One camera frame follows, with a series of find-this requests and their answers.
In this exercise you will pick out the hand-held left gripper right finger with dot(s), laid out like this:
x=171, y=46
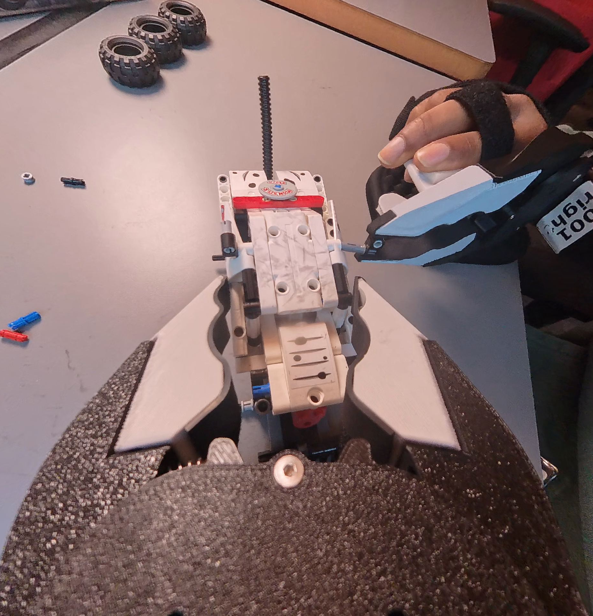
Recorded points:
x=402, y=385

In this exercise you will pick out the black lego tyre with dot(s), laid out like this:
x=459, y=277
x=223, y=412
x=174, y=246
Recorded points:
x=168, y=43
x=137, y=67
x=193, y=24

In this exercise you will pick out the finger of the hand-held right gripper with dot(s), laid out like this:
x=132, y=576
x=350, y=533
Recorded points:
x=445, y=252
x=436, y=211

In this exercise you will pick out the grey table with black inset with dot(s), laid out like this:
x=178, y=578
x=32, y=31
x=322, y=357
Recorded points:
x=397, y=29

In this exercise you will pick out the white lego truck model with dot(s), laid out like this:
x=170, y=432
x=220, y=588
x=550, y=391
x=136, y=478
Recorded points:
x=289, y=269

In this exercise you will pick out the short black lego pin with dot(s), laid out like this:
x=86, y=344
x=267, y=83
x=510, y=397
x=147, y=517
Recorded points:
x=73, y=181

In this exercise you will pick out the small black lego connector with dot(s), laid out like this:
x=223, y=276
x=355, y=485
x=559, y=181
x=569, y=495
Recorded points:
x=374, y=245

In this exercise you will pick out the person's right hand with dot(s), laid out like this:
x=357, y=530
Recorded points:
x=436, y=125

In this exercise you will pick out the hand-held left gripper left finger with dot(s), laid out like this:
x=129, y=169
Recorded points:
x=171, y=385

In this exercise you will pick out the blue lego pin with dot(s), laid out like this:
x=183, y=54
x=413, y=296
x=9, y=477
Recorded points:
x=24, y=320

